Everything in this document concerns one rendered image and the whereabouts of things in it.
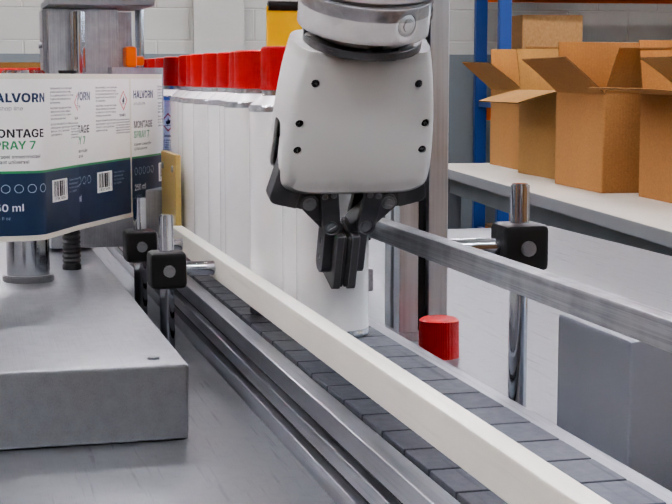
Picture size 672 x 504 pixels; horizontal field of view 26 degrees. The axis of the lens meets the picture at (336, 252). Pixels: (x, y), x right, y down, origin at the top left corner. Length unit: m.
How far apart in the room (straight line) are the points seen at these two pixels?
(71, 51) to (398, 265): 0.47
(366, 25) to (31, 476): 0.33
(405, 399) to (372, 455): 0.04
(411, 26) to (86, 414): 0.32
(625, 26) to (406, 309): 8.14
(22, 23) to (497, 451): 8.33
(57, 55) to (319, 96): 0.72
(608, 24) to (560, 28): 0.91
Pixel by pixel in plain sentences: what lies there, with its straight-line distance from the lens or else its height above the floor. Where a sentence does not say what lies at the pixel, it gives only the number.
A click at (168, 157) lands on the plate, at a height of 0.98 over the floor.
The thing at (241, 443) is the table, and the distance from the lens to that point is 0.94.
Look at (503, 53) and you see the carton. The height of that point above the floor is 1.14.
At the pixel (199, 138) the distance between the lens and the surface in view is 1.41.
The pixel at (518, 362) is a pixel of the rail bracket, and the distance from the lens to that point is 0.94.
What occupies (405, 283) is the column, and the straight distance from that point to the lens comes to 1.28.
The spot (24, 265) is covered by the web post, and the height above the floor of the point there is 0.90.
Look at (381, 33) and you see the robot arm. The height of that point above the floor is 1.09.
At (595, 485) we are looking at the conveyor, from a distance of 0.67.
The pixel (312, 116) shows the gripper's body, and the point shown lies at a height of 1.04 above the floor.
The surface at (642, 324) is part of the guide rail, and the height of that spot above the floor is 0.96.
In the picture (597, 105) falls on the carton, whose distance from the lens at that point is 3.64.
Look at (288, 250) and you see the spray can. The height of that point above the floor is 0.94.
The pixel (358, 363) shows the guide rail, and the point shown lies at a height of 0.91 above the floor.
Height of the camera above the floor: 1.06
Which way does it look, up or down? 7 degrees down
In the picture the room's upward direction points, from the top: straight up
